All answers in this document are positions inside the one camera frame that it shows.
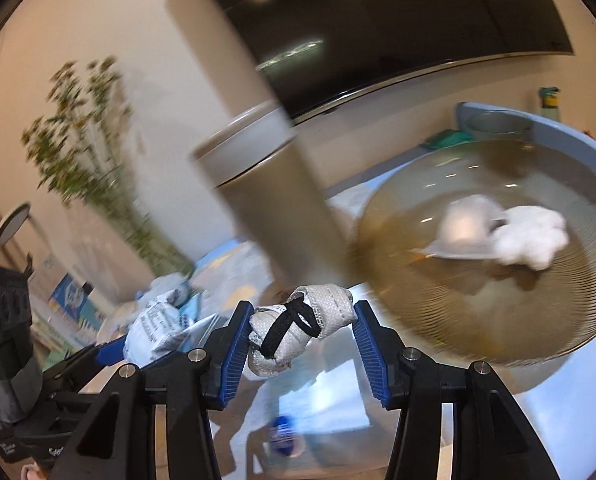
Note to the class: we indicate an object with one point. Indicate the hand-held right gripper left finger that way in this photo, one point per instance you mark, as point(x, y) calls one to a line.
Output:
point(230, 360)

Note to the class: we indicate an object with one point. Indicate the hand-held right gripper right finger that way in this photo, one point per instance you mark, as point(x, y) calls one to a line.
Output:
point(373, 360)

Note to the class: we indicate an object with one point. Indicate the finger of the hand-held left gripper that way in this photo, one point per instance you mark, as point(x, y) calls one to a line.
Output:
point(109, 353)

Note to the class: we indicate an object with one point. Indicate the white printed packet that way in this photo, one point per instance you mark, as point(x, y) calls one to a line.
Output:
point(153, 330)

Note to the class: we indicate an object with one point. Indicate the white sock black band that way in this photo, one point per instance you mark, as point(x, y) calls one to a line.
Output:
point(328, 310)

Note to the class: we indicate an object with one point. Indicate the large clear glass bowl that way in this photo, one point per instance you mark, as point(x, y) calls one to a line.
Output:
point(428, 300)

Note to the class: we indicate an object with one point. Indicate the white paper sheet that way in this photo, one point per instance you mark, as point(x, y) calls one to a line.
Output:
point(323, 395)

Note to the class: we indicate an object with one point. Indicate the blue and white box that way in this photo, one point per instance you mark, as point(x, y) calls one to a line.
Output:
point(70, 302)

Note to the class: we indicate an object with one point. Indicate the small blue object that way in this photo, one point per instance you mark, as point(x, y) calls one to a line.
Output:
point(284, 432)

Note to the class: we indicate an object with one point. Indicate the blue patterned tablecloth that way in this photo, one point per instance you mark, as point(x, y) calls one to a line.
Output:
point(233, 265)

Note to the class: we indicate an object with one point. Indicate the round white desk lamp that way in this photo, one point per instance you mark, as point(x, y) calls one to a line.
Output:
point(10, 222)

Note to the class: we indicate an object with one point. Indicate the clear glass vase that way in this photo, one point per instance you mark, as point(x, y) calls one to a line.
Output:
point(148, 245)

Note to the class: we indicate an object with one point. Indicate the beige cylindrical canister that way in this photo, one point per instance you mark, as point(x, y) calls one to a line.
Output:
point(273, 210)

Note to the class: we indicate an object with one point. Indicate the white cup face mask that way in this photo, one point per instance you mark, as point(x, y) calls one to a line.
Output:
point(463, 225)

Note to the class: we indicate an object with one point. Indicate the white fluffy cotton ball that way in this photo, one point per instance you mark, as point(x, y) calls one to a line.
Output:
point(528, 240)

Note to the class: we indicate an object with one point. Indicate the green leafy plant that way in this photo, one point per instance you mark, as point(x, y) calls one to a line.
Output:
point(93, 150)

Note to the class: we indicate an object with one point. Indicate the green packet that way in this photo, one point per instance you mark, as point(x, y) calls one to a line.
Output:
point(448, 139)

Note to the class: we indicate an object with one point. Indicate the light blue round tray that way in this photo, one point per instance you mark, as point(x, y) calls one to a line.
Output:
point(578, 140)

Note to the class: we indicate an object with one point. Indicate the yellow bottle teal cap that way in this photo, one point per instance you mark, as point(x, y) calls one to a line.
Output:
point(550, 102)

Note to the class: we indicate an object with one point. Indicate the black television screen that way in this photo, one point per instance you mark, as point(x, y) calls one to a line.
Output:
point(403, 35)

